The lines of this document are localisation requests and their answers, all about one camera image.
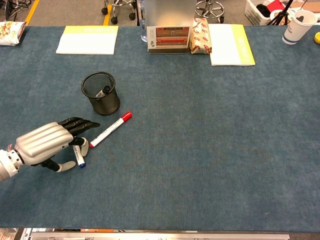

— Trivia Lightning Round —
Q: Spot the red-capped white marker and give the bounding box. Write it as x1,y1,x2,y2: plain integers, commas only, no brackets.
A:
89,111,133,149

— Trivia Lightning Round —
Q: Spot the black cable bundle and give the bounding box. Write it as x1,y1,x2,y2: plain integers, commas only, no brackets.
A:
0,0,32,22

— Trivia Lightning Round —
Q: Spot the red print wrapped package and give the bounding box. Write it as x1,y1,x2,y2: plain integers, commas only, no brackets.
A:
189,17,213,55

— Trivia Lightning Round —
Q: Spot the black marker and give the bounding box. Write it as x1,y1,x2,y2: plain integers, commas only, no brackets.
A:
95,85,112,98

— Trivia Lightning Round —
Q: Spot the blue-capped white marker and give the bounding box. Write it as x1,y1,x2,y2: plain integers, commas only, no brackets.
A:
72,144,87,169

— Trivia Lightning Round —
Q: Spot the red pattern picture card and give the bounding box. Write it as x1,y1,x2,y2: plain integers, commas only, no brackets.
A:
146,25,191,50

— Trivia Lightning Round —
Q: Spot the red item in basket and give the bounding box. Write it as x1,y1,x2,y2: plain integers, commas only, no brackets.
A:
264,0,286,11

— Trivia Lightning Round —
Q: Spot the white blue paper cup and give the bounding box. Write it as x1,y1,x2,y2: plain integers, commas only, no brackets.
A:
282,9,318,46

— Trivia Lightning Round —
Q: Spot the chrome stool base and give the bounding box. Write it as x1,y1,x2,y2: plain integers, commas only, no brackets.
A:
195,0,225,24
101,0,138,25

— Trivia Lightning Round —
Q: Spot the black mesh pen cup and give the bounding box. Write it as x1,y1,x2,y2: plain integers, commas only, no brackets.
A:
80,71,121,116

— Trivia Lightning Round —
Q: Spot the white plastic basket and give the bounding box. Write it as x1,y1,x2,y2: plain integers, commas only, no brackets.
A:
244,0,288,26

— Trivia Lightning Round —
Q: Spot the aluminium profile rail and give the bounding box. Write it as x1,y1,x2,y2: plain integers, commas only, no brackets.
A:
29,232,291,240

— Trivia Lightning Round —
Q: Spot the yellow white Lexicon notebook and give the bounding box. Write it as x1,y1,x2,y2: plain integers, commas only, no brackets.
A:
207,23,257,67

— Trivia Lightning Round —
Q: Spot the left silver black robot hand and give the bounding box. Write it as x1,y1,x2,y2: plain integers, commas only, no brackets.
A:
14,116,101,173

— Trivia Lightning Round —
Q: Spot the blue felt table mat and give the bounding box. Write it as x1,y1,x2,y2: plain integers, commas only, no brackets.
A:
0,24,320,232

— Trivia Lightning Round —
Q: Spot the printed snack bag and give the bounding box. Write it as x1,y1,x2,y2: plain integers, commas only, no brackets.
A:
0,21,27,47

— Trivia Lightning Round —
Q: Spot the black tripod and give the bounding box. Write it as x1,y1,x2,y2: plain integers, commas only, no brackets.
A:
268,0,296,26

